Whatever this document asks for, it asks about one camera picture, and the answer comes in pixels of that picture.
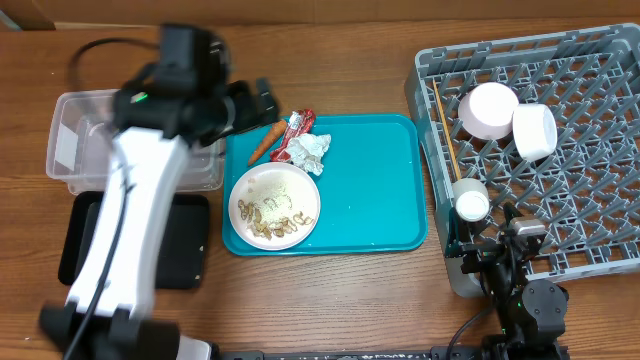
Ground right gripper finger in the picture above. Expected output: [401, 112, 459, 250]
[503, 202, 523, 220]
[444, 208, 468, 258]

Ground orange carrot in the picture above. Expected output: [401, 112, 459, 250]
[248, 120, 288, 166]

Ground white cup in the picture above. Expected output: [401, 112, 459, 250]
[452, 178, 490, 222]

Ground red snack wrapper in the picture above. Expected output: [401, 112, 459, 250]
[270, 109, 316, 162]

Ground white tissue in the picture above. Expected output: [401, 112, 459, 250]
[285, 133, 331, 176]

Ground pink and white bowl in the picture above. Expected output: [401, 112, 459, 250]
[458, 82, 519, 140]

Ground white plate with food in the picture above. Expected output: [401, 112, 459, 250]
[228, 162, 321, 252]

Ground wooden chopstick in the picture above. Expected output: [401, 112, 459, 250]
[432, 79, 461, 181]

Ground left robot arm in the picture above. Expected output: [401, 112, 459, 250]
[39, 24, 279, 359]

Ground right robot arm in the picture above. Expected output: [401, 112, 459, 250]
[444, 202, 569, 359]

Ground grey dishwasher rack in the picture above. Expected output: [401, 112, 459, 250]
[405, 23, 639, 282]

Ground teal plastic serving tray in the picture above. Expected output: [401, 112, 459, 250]
[222, 113, 430, 257]

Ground pile of white rice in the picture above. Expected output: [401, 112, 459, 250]
[247, 176, 294, 223]

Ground brown peanut shells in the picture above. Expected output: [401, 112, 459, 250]
[237, 197, 315, 240]

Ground black plastic tray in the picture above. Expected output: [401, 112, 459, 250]
[58, 191, 210, 290]

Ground clear plastic storage bin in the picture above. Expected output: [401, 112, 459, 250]
[46, 89, 225, 195]

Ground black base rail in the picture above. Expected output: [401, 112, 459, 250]
[217, 346, 482, 360]

